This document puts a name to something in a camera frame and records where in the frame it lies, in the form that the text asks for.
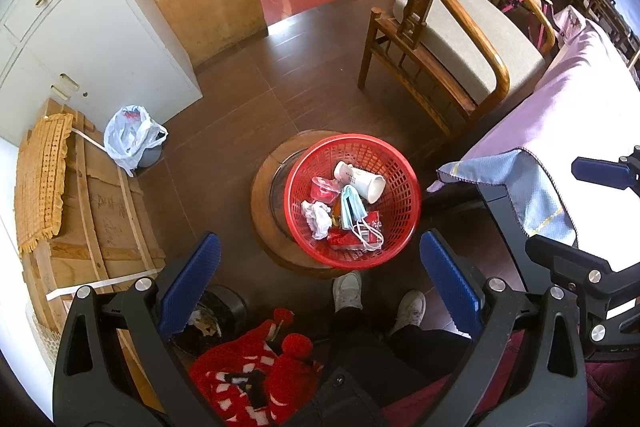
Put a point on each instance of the red snack packet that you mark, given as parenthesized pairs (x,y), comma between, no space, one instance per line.
(342,237)

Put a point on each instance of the purple printed tablecloth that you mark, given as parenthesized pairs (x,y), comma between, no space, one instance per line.
(575,107)

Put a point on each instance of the crushed white paper cup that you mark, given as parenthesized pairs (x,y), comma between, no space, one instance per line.
(367,184)

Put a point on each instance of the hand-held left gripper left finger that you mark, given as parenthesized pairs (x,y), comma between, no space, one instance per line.
(192,277)

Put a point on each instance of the round wooden stool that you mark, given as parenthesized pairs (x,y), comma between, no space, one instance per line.
(265,217)

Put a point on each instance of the red jelly cup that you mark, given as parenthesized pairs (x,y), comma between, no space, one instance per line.
(322,189)

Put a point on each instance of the small grey bin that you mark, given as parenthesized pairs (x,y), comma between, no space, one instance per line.
(150,154)

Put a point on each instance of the person's left shoe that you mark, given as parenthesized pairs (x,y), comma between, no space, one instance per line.
(347,292)

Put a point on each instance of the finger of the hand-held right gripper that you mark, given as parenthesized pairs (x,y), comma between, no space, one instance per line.
(600,169)
(575,262)

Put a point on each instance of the person's shoe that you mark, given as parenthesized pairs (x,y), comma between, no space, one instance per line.
(347,292)
(407,309)

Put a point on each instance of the black round bin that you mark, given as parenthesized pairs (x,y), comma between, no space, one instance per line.
(227,307)

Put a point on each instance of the red white knit garment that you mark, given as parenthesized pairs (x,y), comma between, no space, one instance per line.
(240,367)

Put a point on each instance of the person's dark red garment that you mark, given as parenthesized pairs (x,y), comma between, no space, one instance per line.
(612,382)

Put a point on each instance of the white tissue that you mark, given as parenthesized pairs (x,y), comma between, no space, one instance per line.
(317,217)

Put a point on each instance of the blue face mask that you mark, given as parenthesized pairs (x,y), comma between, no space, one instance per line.
(352,207)

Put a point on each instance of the red plastic basket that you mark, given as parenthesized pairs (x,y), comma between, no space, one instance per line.
(400,187)

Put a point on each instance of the white plastic bag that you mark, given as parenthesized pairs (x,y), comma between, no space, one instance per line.
(125,137)

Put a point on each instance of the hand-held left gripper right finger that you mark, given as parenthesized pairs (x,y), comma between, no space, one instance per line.
(450,277)

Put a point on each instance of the person's right shoe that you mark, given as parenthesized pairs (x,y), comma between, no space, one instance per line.
(407,309)

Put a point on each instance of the grey cushioned wooden armchair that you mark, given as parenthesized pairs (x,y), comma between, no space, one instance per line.
(470,37)

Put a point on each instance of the white cabinet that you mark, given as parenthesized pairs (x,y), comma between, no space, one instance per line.
(100,32)

